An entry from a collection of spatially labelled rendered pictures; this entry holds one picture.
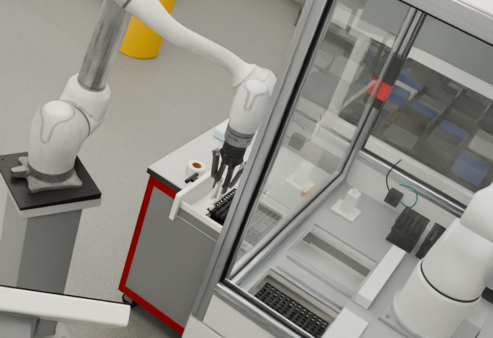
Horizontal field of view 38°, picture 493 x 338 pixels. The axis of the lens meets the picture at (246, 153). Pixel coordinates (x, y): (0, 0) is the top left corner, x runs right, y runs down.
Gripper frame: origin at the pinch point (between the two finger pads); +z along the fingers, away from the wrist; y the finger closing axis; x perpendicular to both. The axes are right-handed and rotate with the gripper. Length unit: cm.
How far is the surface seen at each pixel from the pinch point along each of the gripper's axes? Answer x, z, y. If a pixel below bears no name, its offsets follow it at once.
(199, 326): -48, 5, 27
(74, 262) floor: 24, 98, -64
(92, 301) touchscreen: -84, -22, 14
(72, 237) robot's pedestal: -15, 42, -42
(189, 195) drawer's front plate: -1.2, 7.5, -8.9
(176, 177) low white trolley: 20.1, 21.5, -25.8
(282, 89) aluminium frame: -48, -69, 24
